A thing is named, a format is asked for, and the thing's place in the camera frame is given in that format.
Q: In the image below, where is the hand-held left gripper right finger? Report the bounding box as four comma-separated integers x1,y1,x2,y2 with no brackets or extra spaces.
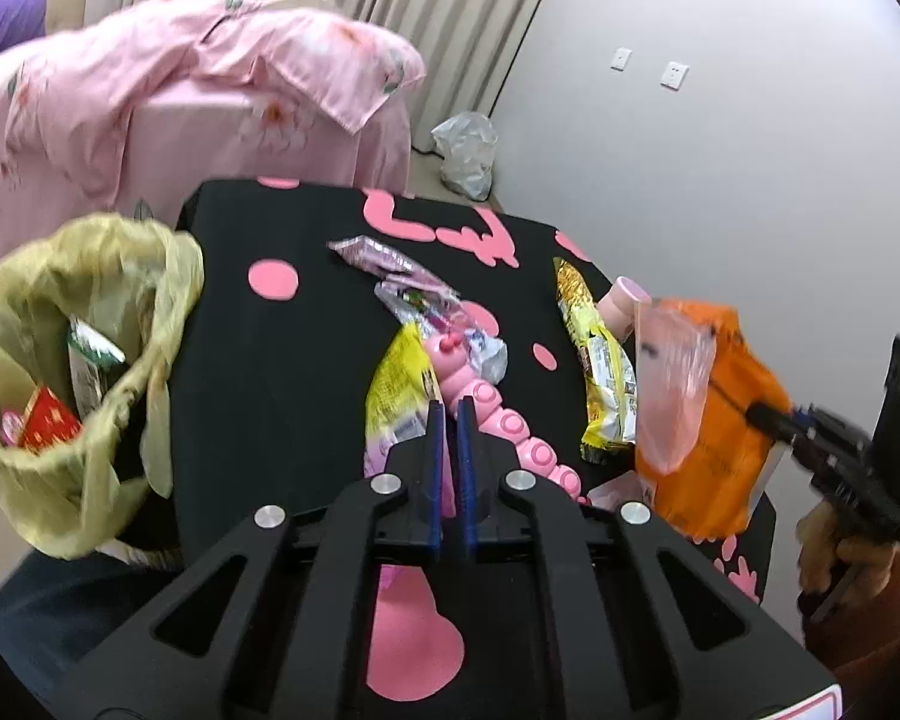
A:
457,396,841,720

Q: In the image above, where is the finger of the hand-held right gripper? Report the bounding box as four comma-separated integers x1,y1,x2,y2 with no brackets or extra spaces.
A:
746,401,841,433
776,427,833,466

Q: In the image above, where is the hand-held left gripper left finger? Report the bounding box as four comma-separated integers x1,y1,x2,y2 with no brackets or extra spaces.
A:
60,399,447,720

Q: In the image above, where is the orange snack packet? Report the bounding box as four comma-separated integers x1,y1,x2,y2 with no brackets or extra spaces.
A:
634,300,792,541

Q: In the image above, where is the yellow wafer packet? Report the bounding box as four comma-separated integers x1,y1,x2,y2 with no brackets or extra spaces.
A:
364,322,447,458

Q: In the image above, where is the transparent pink plastic bag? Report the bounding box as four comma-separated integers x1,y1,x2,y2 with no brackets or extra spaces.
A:
634,304,721,473

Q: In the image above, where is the colourful foil wrapper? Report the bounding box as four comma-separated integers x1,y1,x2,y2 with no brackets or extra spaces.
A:
375,276,462,331

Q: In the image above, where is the purple foil wrapper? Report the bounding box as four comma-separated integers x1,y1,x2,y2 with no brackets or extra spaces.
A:
326,236,428,278

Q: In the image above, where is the bin with yellow bag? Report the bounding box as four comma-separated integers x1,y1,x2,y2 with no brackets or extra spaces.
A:
0,214,205,560

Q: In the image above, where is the green white plastic packet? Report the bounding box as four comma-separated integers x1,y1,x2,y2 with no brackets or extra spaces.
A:
66,317,127,421

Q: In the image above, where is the person's right forearm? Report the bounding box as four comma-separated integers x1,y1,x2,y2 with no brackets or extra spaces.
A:
802,555,900,672

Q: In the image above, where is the person's right hand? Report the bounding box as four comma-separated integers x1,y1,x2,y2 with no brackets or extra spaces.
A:
797,501,890,590

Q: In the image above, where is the pink caterpillar toy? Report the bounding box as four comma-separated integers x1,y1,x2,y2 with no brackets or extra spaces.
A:
420,319,593,503

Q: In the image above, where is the clear plastic snack wrapper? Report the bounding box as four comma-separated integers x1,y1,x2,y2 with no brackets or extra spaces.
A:
461,326,509,383

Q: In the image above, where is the long yellow snack packet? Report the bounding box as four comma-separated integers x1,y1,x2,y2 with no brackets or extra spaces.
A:
553,257,638,464

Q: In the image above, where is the black pink-patterned tablecloth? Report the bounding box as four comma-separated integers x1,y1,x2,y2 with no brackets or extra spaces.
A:
166,178,777,698

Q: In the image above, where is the pink cup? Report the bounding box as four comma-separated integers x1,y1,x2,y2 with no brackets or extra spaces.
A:
596,276,653,346

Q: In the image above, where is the woven basket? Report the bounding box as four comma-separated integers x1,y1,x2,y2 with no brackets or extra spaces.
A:
105,536,188,571

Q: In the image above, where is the white plastic bag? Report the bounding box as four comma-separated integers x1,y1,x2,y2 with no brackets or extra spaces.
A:
430,111,500,202

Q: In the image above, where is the bed with pink sheet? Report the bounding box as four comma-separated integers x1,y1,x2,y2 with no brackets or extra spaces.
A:
0,0,413,278

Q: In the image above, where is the person's leg in jeans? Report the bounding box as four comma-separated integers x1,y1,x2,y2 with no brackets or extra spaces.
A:
0,551,218,698

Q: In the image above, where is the striped beige curtain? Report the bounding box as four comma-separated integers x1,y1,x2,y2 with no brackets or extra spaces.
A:
116,0,571,158

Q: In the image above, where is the pink floral duvet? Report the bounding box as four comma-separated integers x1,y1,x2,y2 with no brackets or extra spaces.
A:
0,0,427,188

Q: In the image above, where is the beige headboard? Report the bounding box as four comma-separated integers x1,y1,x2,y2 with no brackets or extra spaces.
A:
45,0,89,35

